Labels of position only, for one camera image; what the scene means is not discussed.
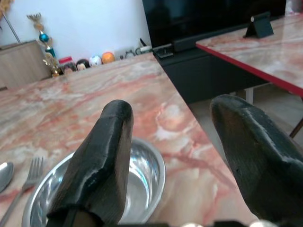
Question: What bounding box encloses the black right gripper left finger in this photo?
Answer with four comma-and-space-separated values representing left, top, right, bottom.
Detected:
46, 99, 134, 227

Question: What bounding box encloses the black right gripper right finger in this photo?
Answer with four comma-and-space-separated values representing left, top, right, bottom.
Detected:
210, 94, 303, 227

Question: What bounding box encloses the stainless steel bowl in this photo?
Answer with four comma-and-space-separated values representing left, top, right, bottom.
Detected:
21, 137, 166, 227

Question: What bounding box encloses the white furniture leg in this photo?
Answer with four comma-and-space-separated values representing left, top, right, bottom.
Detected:
245, 86, 255, 101

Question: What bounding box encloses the silver metal fork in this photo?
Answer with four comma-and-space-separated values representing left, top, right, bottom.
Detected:
0, 156, 45, 227

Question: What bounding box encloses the white round figurine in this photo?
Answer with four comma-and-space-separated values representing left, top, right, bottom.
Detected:
89, 55, 103, 67

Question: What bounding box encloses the black hair doll figurine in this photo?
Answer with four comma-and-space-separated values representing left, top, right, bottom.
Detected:
75, 58, 90, 71

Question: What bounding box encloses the orange round figurine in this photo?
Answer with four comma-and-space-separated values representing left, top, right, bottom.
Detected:
101, 51, 116, 64

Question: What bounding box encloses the grey cat face box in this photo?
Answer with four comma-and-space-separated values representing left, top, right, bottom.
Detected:
115, 46, 136, 60

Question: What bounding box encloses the black television console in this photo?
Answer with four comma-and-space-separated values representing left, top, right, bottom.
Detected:
153, 48, 270, 105

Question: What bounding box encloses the silver metal spoon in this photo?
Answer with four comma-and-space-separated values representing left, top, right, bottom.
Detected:
0, 162, 15, 193

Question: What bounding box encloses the gold and teal trophy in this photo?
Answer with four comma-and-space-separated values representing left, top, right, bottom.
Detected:
27, 13, 62, 78

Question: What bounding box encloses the light wooden cabinet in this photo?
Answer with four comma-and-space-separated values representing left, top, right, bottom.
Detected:
0, 39, 52, 89

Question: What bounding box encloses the small black phone stand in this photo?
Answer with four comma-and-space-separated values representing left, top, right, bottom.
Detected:
243, 13, 275, 39

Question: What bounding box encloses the black television stand foot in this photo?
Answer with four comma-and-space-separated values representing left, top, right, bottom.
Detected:
152, 37, 197, 59

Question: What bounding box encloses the dried golden plant stem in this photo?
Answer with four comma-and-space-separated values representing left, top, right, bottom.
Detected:
0, 0, 21, 44

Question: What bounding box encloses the black television screen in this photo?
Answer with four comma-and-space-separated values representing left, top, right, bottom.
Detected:
141, 0, 287, 49

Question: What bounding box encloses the black folding table frame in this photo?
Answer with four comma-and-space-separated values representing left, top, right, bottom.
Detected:
290, 118, 303, 139

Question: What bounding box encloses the white plug with cable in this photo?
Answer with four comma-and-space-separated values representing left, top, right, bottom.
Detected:
139, 37, 152, 52

